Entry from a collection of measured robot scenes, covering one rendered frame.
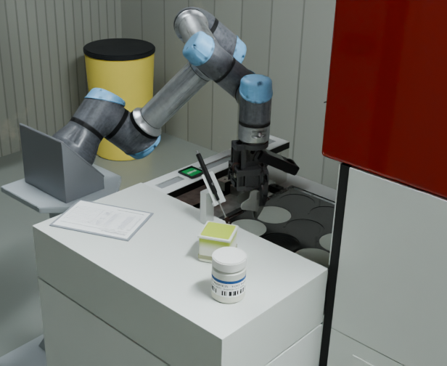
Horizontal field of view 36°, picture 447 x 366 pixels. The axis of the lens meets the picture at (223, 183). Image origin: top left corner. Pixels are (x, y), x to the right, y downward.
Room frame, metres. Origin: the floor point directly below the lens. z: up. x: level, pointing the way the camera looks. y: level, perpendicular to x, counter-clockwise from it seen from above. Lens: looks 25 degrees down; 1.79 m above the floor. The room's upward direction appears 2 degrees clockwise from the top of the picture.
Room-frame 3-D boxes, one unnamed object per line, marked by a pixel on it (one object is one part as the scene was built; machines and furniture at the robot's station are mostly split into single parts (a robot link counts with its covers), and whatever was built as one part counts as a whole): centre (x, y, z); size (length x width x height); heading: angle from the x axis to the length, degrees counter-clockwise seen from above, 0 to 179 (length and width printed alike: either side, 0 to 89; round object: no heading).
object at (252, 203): (1.54, -0.07, 1.00); 0.06 x 0.03 x 0.09; 108
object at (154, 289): (1.39, 0.11, 0.89); 0.62 x 0.35 x 0.14; 48
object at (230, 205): (1.78, -0.01, 0.87); 0.36 x 0.08 x 0.03; 138
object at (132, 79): (4.24, 0.67, 0.35); 0.45 x 0.44 x 0.69; 139
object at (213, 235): (1.35, 0.01, 1.00); 0.07 x 0.07 x 0.07; 75
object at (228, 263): (1.20, -0.02, 1.01); 0.07 x 0.07 x 0.10
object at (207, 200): (1.51, 0.03, 1.03); 0.06 x 0.04 x 0.13; 48
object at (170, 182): (1.91, 0.01, 0.89); 0.55 x 0.09 x 0.14; 138
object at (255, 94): (1.56, -0.07, 1.27); 0.09 x 0.08 x 0.11; 11
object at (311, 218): (1.62, -0.22, 0.90); 0.34 x 0.34 x 0.01; 48
